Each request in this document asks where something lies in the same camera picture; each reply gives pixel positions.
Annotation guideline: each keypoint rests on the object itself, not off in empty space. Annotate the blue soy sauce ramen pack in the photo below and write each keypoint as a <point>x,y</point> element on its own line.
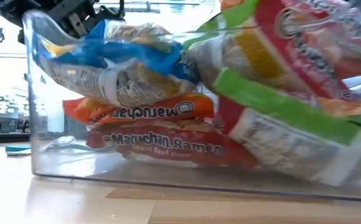
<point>121,62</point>

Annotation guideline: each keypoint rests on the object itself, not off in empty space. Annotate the red white-backed ramen pack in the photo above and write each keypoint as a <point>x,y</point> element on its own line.
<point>292,46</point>

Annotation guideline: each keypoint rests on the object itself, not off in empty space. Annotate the silver metal spoon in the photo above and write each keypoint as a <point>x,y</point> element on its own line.
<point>63,140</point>

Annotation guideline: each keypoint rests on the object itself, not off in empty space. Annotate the clear plastic bin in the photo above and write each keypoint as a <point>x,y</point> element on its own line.
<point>59,168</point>

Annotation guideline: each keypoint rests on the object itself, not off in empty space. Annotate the teal silicone spoon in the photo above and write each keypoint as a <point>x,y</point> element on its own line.
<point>17,148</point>

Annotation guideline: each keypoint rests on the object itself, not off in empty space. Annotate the pink green-edged ramen pack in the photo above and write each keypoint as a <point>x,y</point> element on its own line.
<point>277,124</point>

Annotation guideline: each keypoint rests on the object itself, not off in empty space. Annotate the orange ramen noodle pack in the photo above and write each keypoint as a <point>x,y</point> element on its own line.
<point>155,110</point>
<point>230,3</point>

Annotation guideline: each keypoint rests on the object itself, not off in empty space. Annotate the red roast beef ramen pack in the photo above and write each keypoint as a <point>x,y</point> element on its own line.
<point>168,146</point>

